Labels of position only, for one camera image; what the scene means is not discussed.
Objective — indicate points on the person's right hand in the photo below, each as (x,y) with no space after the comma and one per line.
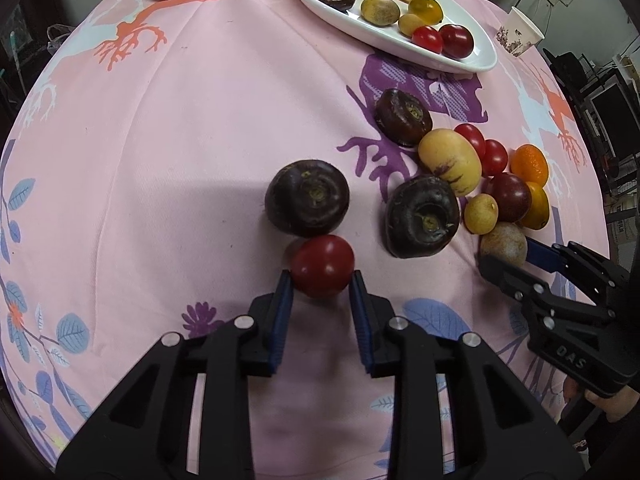
(617,402)

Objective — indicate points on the brown passion fruit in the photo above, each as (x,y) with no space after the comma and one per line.
(504,242)

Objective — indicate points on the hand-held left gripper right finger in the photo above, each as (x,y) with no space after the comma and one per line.
(361,320)

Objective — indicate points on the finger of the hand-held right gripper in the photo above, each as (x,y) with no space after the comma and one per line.
(500,272)
(542,256)

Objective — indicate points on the dark purple plum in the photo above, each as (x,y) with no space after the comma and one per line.
(509,196)

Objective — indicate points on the small tan longan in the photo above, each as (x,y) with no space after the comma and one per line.
(411,24)
(481,213)

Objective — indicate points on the green yellow mandarin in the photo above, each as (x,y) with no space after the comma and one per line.
(426,7)

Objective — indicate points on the yellow pepino melon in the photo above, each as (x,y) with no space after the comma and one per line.
(447,160)

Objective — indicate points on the white oval plate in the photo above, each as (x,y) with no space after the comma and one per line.
(360,35)

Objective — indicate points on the black computer monitor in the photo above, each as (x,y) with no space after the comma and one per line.
(612,107)

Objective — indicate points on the red cherry tomato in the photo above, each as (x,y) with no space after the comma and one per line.
(322,266)
(426,39)
(495,156)
(470,136)

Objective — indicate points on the yellow orange mandarin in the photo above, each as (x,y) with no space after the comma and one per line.
(539,207)

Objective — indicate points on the clear plastic bag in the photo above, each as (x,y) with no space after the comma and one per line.
(57,35)

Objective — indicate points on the printed paper cup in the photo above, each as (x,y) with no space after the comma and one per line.
(517,35)

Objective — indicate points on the red plum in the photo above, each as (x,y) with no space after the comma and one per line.
(456,41)

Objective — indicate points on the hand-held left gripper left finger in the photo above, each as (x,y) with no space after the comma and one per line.
(282,320)

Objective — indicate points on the olive yellow round fruit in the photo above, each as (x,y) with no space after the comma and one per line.
(380,9)

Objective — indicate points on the pink printed tablecloth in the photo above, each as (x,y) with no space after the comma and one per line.
(175,160)

